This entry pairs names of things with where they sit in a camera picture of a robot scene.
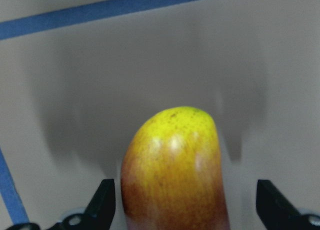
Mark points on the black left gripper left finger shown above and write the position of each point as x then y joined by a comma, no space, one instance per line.
99,213

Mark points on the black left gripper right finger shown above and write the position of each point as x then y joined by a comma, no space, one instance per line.
277,213

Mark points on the red yellow mango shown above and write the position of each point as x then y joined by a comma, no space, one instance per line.
171,174

